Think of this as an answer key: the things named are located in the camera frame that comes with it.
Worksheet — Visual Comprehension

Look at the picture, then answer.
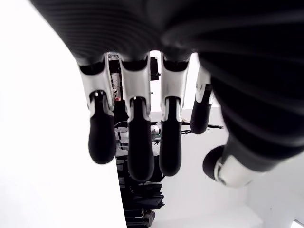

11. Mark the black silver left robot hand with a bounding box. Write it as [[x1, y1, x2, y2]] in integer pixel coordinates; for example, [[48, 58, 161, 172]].
[[29, 0, 304, 190]]

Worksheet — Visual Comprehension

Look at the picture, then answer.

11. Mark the black horizontal bar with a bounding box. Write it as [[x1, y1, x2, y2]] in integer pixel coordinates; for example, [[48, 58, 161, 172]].
[[180, 123, 224, 135]]

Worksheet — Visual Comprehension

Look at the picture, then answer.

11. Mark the black equipment pile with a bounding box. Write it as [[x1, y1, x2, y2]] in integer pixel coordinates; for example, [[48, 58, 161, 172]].
[[115, 154, 166, 228]]

